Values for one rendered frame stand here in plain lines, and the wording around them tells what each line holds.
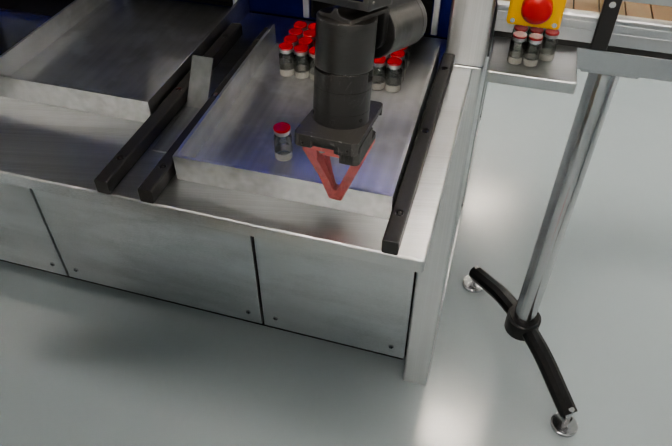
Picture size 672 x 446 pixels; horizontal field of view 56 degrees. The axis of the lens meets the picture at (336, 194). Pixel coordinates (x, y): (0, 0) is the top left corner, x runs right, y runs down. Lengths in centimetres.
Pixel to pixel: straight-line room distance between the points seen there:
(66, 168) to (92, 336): 100
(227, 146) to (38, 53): 39
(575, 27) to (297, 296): 82
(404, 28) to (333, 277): 82
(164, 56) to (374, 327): 78
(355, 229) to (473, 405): 97
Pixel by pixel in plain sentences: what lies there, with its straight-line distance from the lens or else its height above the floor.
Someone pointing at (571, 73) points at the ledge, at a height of 88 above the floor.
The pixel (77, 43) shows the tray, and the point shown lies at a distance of 110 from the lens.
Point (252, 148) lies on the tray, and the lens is 80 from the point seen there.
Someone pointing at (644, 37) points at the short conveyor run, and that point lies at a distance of 108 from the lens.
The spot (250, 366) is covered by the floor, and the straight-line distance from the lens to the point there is 164.
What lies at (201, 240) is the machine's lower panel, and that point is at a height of 35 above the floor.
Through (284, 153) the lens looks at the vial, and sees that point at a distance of 77.
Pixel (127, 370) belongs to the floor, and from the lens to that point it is 170.
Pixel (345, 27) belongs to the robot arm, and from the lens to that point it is 58.
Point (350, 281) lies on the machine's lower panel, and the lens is 136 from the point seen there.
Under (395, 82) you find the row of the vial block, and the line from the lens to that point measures 89.
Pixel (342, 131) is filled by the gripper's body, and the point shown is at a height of 101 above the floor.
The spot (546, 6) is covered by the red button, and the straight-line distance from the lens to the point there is 89.
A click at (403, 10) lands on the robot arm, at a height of 109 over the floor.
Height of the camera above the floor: 137
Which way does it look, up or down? 42 degrees down
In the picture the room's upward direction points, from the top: straight up
